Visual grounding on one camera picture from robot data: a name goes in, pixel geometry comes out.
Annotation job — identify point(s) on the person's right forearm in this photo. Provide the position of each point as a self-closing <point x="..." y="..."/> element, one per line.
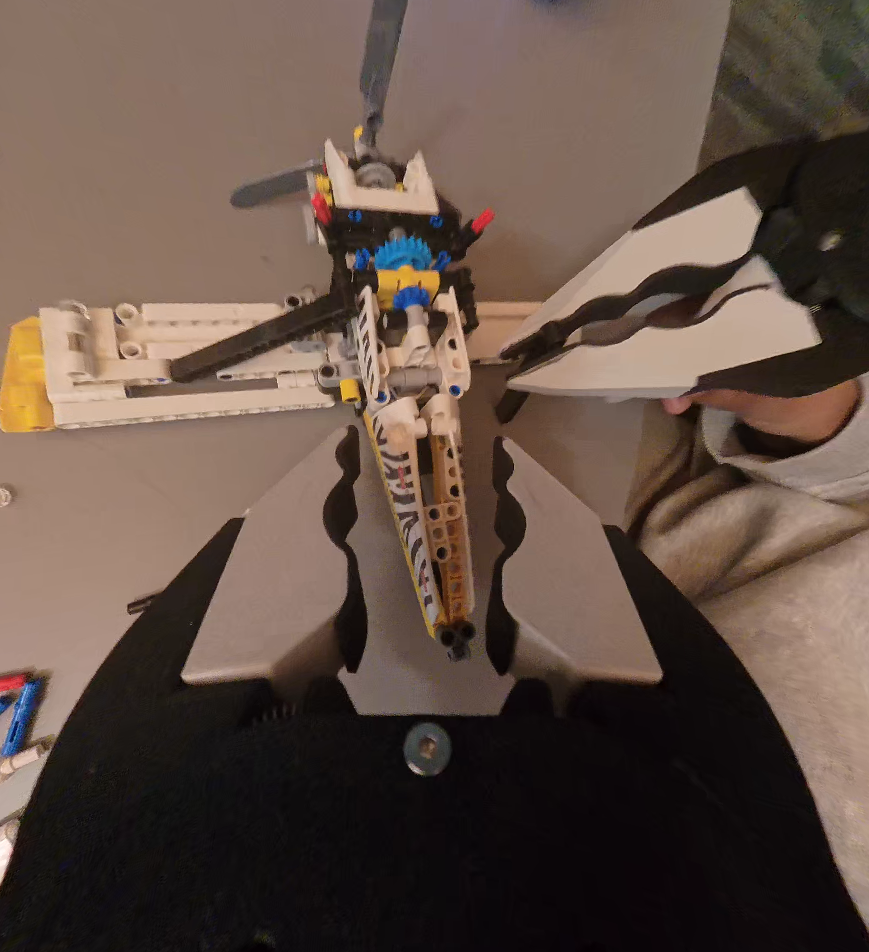
<point x="851" y="461"/>

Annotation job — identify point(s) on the person's right hand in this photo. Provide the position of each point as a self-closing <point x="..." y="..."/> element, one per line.
<point x="777" y="413"/>

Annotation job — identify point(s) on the white lego beam piece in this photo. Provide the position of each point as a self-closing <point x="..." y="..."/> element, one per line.
<point x="14" y="762"/>

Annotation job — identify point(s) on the short black lego pin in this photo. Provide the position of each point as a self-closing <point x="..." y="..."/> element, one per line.
<point x="144" y="601"/>

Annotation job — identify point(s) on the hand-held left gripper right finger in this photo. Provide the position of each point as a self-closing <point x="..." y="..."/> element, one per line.
<point x="576" y="595"/>

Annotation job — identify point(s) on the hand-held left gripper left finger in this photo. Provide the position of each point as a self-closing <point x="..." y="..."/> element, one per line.
<point x="271" y="595"/>

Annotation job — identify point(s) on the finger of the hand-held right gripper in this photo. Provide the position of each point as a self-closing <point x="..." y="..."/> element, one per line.
<point x="739" y="342"/>
<point x="672" y="245"/>

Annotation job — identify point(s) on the person's grey clothing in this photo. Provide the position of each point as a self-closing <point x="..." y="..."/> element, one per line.
<point x="814" y="632"/>

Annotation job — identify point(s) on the white and yellow lego plane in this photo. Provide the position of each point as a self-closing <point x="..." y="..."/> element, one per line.
<point x="412" y="357"/>

